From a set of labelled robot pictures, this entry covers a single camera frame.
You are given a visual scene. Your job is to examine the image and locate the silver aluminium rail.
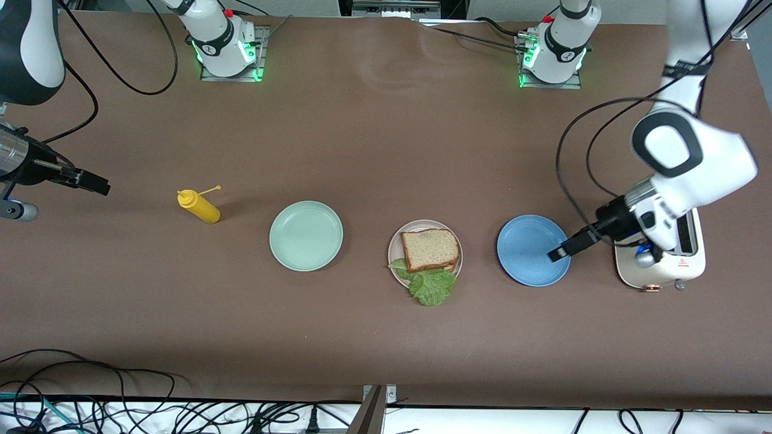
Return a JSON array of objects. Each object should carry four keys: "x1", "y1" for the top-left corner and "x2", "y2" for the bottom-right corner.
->
[{"x1": 352, "y1": 0, "x2": 442, "y2": 19}]

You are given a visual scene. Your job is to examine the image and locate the teal cable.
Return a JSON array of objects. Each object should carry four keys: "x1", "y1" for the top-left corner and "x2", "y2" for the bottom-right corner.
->
[{"x1": 0, "y1": 392, "x2": 70, "y2": 434}]

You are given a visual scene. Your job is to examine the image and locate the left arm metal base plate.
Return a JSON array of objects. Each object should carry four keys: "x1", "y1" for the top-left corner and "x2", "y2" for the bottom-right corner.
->
[{"x1": 517, "y1": 33, "x2": 583, "y2": 90}]

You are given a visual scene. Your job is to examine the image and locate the dark crust bread slice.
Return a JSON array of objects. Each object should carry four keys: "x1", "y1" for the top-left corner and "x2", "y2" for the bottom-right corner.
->
[{"x1": 400, "y1": 228, "x2": 461, "y2": 273}]

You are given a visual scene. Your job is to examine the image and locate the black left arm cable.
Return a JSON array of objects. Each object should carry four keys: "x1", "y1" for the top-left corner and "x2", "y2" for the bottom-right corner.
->
[{"x1": 555, "y1": 0, "x2": 755, "y2": 242}]

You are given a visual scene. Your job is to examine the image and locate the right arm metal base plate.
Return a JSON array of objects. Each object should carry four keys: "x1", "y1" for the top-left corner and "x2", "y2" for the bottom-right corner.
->
[{"x1": 200, "y1": 25, "x2": 270, "y2": 83}]

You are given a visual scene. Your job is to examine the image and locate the black base cable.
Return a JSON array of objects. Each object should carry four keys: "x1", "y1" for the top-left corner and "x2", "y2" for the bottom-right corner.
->
[{"x1": 416, "y1": 17, "x2": 546, "y2": 52}]

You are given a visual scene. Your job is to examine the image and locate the blue plate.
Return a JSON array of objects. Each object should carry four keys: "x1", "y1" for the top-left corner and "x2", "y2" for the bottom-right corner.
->
[{"x1": 496, "y1": 215, "x2": 572, "y2": 288}]

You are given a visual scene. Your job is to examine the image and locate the mint green plate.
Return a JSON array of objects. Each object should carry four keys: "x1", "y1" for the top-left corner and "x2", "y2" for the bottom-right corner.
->
[{"x1": 269, "y1": 200, "x2": 344, "y2": 272}]

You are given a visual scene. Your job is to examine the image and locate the white toaster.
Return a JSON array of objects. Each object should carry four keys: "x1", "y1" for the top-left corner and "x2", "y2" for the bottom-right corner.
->
[{"x1": 612, "y1": 208, "x2": 707, "y2": 294}]

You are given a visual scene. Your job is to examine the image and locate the aluminium frame profile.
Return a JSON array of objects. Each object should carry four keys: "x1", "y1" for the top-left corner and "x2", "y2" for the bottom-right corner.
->
[{"x1": 728, "y1": 0, "x2": 772, "y2": 42}]

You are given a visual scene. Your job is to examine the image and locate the beige plate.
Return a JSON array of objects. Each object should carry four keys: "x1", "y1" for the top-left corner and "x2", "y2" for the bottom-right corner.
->
[{"x1": 387, "y1": 219, "x2": 464, "y2": 290}]

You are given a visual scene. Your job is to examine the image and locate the brown table cover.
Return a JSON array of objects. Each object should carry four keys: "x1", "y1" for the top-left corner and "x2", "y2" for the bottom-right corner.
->
[{"x1": 0, "y1": 11, "x2": 772, "y2": 412}]

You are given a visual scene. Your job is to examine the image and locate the green lettuce leaf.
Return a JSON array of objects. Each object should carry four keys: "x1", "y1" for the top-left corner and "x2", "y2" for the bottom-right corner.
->
[{"x1": 389, "y1": 258, "x2": 458, "y2": 307}]

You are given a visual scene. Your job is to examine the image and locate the grey metal table bracket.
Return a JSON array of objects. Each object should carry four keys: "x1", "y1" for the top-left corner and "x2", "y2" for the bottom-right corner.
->
[{"x1": 347, "y1": 385, "x2": 399, "y2": 434}]

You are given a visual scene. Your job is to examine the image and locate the yellow squeeze bottle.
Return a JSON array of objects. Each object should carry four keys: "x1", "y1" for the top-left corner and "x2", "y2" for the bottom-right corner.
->
[{"x1": 177, "y1": 185, "x2": 222, "y2": 225}]

